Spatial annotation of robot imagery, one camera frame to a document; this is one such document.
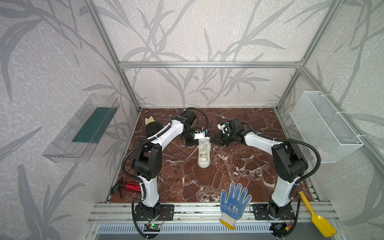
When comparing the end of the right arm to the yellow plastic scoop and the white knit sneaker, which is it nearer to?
the white knit sneaker

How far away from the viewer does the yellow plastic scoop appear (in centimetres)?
68

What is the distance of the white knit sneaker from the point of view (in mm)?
875

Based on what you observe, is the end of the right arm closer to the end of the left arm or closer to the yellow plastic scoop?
the end of the left arm

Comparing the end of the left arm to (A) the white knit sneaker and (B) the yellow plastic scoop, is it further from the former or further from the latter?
(B) the yellow plastic scoop
